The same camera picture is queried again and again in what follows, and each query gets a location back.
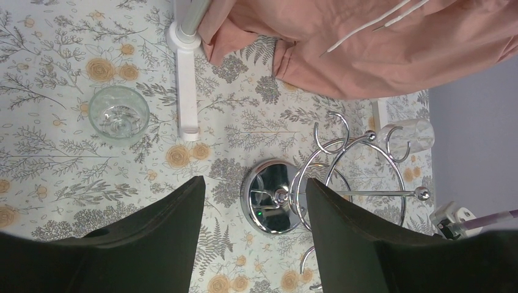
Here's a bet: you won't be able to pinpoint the chrome wine glass rack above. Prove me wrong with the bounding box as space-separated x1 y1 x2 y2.
241 120 432 292

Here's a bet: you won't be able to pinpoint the floral table mat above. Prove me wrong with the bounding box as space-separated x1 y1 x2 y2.
0 0 434 293

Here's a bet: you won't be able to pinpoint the pink shorts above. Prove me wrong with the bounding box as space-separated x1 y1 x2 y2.
198 1 517 99

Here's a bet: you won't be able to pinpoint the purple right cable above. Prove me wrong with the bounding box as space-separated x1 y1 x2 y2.
457 209 518 231

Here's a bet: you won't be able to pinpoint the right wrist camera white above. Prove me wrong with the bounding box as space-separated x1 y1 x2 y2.
429 201 483 240

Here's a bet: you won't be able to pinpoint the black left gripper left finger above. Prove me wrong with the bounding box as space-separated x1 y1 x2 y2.
1 176 206 292

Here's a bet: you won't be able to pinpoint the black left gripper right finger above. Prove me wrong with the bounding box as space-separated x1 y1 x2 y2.
306 178 517 292

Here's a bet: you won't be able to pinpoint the white clothes rack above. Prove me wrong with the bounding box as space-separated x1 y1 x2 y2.
166 1 401 140

